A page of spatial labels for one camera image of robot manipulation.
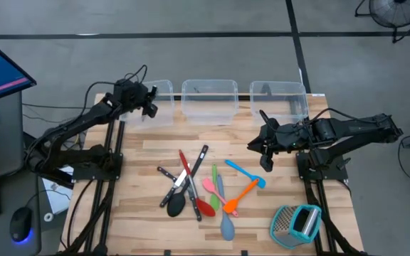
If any red spoon with metal shaft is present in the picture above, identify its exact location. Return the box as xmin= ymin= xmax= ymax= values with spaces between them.
xmin=178 ymin=149 xmax=216 ymax=218

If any green silicone spatula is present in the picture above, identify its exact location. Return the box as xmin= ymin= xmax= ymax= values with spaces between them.
xmin=209 ymin=163 xmax=221 ymax=211

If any black floor fan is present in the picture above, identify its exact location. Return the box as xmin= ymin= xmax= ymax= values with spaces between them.
xmin=354 ymin=0 xmax=410 ymax=44

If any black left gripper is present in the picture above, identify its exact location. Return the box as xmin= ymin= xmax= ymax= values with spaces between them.
xmin=113 ymin=78 xmax=159 ymax=119

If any silver blade black handle knife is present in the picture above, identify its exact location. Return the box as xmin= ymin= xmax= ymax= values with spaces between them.
xmin=159 ymin=163 xmax=191 ymax=208

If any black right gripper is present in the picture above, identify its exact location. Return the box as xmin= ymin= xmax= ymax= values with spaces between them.
xmin=246 ymin=119 xmax=300 ymax=154

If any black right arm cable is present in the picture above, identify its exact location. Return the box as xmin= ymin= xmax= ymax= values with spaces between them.
xmin=258 ymin=107 xmax=380 ymax=143

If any orange silicone spatula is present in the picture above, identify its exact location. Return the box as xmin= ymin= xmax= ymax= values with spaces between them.
xmin=222 ymin=178 xmax=260 ymax=215

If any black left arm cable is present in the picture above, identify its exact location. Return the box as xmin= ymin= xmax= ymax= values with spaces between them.
xmin=80 ymin=64 xmax=148 ymax=118

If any black computer mouse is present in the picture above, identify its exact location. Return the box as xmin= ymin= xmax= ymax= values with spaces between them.
xmin=9 ymin=206 xmax=34 ymax=245

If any white paper sheet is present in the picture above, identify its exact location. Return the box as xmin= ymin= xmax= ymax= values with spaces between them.
xmin=42 ymin=166 xmax=75 ymax=215

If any grey-blue silicone spoon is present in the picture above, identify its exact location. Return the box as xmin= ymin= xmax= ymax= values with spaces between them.
xmin=216 ymin=174 xmax=236 ymax=242

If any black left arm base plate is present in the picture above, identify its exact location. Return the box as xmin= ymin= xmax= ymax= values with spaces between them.
xmin=72 ymin=152 xmax=124 ymax=181

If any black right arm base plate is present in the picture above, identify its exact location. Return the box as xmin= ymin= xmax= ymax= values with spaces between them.
xmin=296 ymin=151 xmax=349 ymax=181

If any blue silicone spatula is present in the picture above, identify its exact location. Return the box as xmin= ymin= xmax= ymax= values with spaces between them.
xmin=224 ymin=159 xmax=267 ymax=189

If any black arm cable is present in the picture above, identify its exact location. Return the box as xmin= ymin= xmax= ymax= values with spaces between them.
xmin=258 ymin=107 xmax=380 ymax=143
xmin=80 ymin=64 xmax=148 ymax=118

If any teal steel box grater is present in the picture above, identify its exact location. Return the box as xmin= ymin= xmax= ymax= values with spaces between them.
xmin=269 ymin=203 xmax=322 ymax=249

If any black riveted handle knife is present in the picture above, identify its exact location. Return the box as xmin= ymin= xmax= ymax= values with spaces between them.
xmin=186 ymin=186 xmax=203 ymax=223
xmin=156 ymin=166 xmax=179 ymax=183

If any clear plastic bin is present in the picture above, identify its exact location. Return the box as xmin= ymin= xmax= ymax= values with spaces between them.
xmin=119 ymin=79 xmax=175 ymax=128
xmin=249 ymin=80 xmax=310 ymax=126
xmin=181 ymin=79 xmax=240 ymax=126

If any black long-handled spoon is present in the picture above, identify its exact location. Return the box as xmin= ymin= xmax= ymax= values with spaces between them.
xmin=166 ymin=144 xmax=209 ymax=218

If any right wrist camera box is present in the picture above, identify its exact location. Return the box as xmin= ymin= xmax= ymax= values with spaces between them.
xmin=260 ymin=152 xmax=275 ymax=173

